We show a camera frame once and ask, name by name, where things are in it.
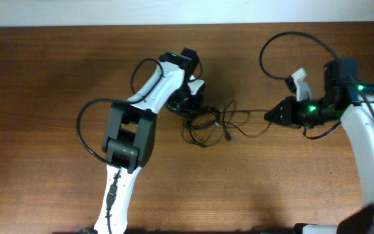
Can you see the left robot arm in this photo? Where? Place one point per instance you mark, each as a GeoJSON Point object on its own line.
{"type": "Point", "coordinates": [129, 136]}

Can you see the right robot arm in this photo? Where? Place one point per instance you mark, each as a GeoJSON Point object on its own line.
{"type": "Point", "coordinates": [350, 104]}

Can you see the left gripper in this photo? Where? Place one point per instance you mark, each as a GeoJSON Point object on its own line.
{"type": "Point", "coordinates": [190, 113]}

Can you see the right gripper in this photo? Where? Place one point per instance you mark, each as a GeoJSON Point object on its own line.
{"type": "Point", "coordinates": [287, 108]}

